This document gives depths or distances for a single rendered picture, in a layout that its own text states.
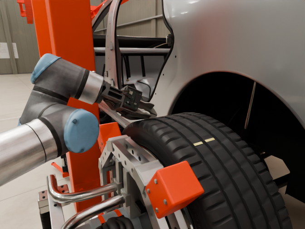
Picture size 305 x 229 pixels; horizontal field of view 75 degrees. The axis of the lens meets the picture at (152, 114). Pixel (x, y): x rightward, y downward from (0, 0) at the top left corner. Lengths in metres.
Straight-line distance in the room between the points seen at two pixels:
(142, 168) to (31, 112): 0.29
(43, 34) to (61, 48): 1.94
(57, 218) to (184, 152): 0.36
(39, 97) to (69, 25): 0.47
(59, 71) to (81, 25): 0.44
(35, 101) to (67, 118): 0.15
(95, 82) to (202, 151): 0.33
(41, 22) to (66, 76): 2.35
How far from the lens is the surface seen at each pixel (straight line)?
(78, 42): 0.96
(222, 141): 0.56
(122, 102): 0.57
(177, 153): 0.48
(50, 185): 0.67
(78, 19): 0.97
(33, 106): 0.56
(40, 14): 2.91
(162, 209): 0.41
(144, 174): 0.46
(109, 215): 0.67
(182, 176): 0.40
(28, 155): 0.41
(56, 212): 0.62
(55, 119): 0.43
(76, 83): 0.56
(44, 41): 2.88
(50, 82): 0.56
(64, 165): 2.47
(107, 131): 0.74
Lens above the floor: 1.37
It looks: 17 degrees down
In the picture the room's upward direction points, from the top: straight up
